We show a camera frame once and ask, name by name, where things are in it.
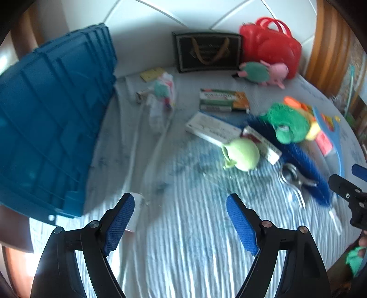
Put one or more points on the red and white box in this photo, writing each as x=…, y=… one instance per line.
x=268, y=150

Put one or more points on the yellow paper packet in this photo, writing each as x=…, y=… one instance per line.
x=152, y=74

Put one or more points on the black gift bag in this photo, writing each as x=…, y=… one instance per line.
x=206, y=54

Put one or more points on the pink pig plush toy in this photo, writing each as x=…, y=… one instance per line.
x=255, y=71

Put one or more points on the orange plastic toy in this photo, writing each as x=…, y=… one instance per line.
x=295, y=102

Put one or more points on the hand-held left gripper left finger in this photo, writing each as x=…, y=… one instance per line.
x=120, y=223

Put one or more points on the green and orange box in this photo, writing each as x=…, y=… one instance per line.
x=223, y=99

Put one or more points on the white medicine box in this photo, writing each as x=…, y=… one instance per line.
x=206, y=124

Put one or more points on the blue striped bedspread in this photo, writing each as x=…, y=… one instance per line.
x=186, y=229

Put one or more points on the clear bag of toiletries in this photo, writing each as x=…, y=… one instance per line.
x=163, y=91

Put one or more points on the wooden bed frame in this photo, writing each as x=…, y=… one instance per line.
x=326, y=51

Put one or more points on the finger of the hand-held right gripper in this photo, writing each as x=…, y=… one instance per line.
x=359, y=171
x=342, y=186

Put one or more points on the green cloth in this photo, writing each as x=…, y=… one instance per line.
x=355, y=258

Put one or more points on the metal clip tool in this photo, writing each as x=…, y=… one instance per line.
x=289, y=174

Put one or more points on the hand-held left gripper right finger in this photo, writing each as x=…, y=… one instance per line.
x=239, y=223

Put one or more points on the pink note pad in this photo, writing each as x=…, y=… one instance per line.
x=324, y=144

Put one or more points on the white padded headboard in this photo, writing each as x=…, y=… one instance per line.
x=172, y=17

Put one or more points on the green frog plush toy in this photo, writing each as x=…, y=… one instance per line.
x=286, y=123

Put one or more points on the blue plastic crate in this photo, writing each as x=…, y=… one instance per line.
x=51, y=114

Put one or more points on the blue bristle brush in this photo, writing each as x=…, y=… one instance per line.
x=301, y=160

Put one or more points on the blue plastic board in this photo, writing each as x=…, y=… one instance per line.
x=337, y=143

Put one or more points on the red plastic handbag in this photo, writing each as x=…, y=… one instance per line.
x=266, y=45

